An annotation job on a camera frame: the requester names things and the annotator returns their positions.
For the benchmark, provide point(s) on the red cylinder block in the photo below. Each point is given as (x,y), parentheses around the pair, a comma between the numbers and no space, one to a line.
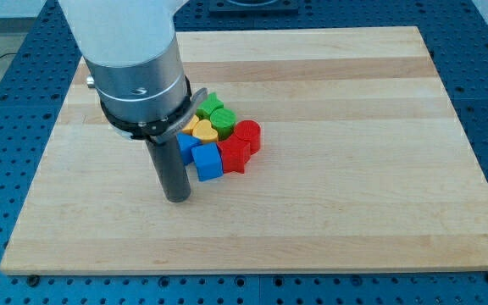
(250,131)

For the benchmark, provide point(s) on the blue cube block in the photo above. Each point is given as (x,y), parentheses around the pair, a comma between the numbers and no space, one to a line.
(207,161)

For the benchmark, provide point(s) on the light wooden board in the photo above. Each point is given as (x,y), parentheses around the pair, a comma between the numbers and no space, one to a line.
(364,167)

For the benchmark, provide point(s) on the blue triangle block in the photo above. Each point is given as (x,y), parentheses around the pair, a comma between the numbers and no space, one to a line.
(187,143)

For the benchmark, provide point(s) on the red star block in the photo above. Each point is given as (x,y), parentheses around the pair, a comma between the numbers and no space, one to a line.
(234,153)

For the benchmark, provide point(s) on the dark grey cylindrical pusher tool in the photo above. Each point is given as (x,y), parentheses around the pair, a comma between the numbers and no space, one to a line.
(170,169)

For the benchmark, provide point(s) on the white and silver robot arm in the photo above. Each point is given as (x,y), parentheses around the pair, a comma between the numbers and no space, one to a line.
(131,50)

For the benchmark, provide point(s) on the yellow heart block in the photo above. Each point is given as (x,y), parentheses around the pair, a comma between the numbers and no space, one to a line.
(204,131)

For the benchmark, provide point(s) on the green cylinder block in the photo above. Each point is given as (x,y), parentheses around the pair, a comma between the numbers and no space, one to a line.
(223,120)

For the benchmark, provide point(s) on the green star block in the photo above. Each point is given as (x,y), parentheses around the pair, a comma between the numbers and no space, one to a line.
(208,106)

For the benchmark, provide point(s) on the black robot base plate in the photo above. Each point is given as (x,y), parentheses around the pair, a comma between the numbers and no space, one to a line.
(252,6)

